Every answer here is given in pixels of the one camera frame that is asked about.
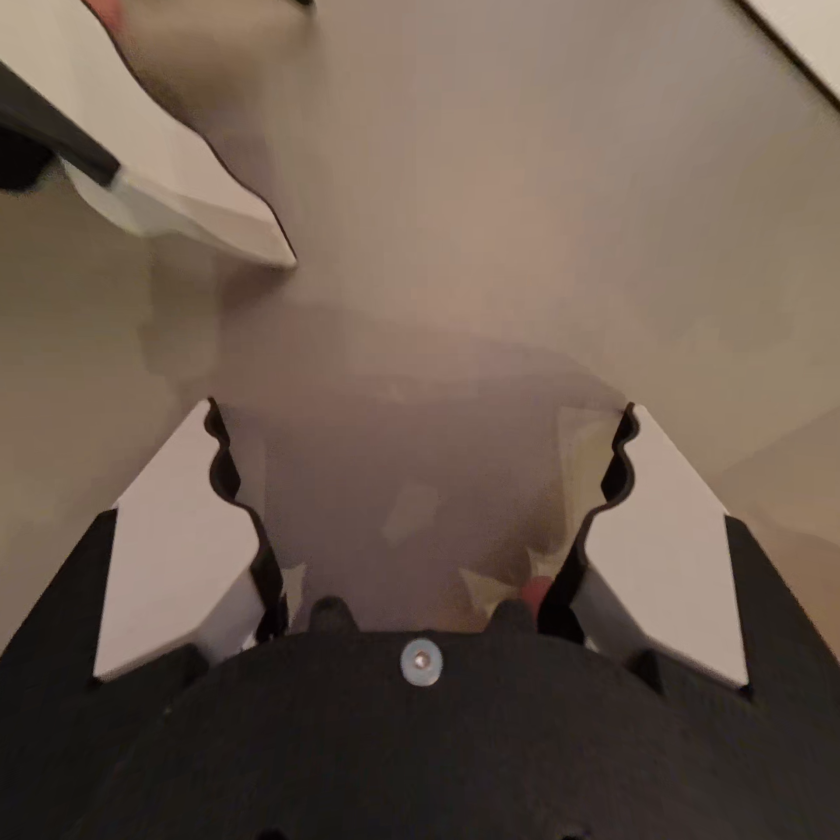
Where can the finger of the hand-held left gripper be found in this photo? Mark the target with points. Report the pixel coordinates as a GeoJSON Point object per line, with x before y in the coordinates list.
{"type": "Point", "coordinates": [151, 157]}

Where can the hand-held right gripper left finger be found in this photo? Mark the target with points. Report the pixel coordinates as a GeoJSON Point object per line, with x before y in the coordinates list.
{"type": "Point", "coordinates": [177, 558]}

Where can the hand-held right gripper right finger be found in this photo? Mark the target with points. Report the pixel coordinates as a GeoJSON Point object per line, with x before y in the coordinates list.
{"type": "Point", "coordinates": [663, 558]}

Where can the white desk stand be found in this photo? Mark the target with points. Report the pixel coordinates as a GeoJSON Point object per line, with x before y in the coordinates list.
{"type": "Point", "coordinates": [814, 33]}

